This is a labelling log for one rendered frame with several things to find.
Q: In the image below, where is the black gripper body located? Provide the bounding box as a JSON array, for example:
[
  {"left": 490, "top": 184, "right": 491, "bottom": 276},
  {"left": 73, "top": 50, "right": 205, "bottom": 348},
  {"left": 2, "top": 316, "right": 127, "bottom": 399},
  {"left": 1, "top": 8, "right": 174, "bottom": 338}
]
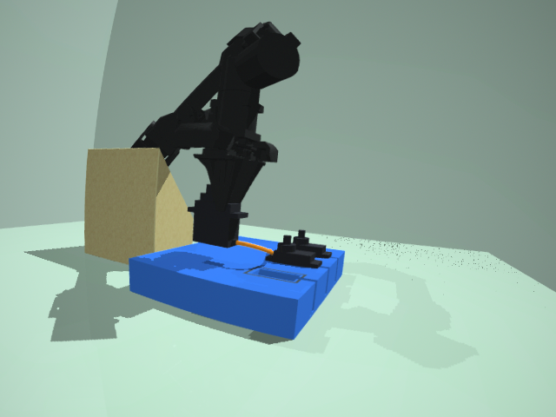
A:
[{"left": 173, "top": 90, "right": 278, "bottom": 162}]

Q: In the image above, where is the black micro servo with orange cable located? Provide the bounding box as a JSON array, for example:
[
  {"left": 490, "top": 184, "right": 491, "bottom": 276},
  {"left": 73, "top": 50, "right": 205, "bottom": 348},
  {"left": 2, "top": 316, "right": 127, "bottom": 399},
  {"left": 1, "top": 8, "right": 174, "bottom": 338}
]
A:
[{"left": 188, "top": 184, "right": 274, "bottom": 255}]

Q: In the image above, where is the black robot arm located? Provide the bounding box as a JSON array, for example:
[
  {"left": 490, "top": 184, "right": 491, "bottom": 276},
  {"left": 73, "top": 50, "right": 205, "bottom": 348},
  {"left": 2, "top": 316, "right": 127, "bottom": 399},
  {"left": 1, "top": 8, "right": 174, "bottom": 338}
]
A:
[{"left": 131, "top": 22, "right": 301, "bottom": 167}]

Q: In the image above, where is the blue rectangular platform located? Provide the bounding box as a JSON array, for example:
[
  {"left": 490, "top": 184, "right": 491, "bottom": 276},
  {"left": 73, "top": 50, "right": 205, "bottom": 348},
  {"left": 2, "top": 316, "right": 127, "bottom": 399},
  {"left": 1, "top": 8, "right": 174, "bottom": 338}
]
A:
[{"left": 129, "top": 230, "right": 345, "bottom": 340}]

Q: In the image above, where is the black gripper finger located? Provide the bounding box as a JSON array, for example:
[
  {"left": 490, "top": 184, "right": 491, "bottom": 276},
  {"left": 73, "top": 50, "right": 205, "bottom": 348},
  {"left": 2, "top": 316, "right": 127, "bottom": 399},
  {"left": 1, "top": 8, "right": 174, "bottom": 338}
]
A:
[
  {"left": 193, "top": 154, "right": 244, "bottom": 212},
  {"left": 229, "top": 160, "right": 266, "bottom": 203}
]

